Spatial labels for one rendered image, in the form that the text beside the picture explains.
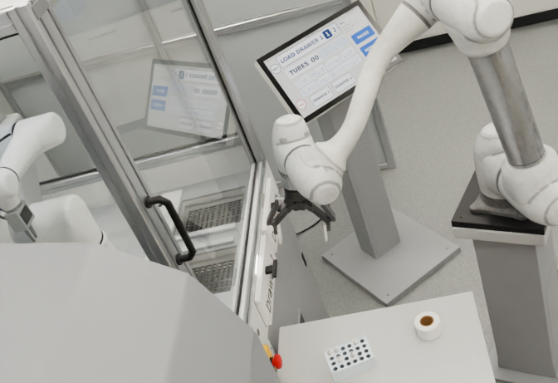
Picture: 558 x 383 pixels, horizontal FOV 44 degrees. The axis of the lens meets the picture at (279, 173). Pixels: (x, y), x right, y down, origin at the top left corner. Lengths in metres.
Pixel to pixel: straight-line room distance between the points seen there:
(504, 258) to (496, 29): 0.94
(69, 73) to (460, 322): 1.25
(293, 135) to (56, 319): 1.02
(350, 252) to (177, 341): 2.49
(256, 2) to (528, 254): 1.86
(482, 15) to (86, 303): 1.08
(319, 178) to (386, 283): 1.58
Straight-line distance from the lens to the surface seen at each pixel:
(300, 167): 1.71
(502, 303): 2.53
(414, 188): 3.72
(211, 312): 1.02
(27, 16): 1.24
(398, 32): 1.81
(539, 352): 2.69
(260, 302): 2.00
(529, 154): 1.93
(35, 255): 1.02
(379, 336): 2.01
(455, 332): 1.98
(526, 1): 4.89
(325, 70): 2.71
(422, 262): 3.24
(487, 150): 2.13
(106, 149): 1.33
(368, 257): 3.32
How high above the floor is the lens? 2.26
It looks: 33 degrees down
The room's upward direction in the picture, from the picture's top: 22 degrees counter-clockwise
